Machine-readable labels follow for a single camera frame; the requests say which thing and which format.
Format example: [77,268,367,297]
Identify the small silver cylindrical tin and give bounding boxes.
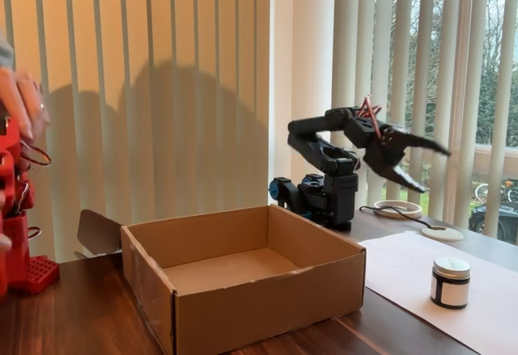
[430,257,472,311]

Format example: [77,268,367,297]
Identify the red leader robot arm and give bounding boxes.
[0,116,61,298]

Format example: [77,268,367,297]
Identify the open cardboard box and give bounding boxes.
[74,204,367,355]

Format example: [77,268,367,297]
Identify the person's hand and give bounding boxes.
[0,67,52,142]

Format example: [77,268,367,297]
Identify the masking tape roll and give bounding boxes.
[372,200,423,220]

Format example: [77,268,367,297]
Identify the dark parked car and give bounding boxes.
[469,203,518,245]

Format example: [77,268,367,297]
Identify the white vertical blinds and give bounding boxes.
[331,0,518,247]
[0,0,270,263]

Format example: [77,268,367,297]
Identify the white paper sheet with circles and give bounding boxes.
[358,231,518,355]

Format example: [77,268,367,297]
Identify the thin black grommet cable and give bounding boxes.
[359,205,436,230]

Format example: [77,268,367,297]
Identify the white desk cable grommet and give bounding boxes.
[421,225,465,243]

